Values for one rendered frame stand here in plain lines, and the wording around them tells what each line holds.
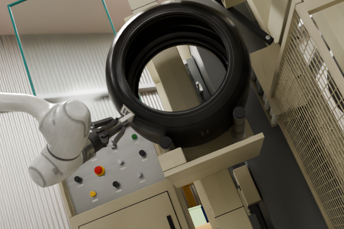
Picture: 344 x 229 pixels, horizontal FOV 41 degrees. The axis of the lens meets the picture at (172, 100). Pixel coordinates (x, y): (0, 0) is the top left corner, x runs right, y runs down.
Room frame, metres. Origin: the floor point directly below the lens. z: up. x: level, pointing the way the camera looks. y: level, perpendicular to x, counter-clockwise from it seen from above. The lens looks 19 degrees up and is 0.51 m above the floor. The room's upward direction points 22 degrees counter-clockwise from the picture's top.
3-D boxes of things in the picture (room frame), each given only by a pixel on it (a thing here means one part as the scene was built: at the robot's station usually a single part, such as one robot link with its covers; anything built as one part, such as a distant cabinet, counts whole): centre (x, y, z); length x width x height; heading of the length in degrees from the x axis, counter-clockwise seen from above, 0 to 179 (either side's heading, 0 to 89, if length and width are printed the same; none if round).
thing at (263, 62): (1.95, -0.45, 1.05); 0.20 x 0.15 x 0.30; 179
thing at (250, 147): (1.74, -0.06, 0.80); 0.37 x 0.36 x 0.02; 89
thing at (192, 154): (1.92, -0.07, 0.90); 0.40 x 0.03 x 0.10; 89
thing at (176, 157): (1.74, 0.08, 0.83); 0.36 x 0.09 x 0.06; 179
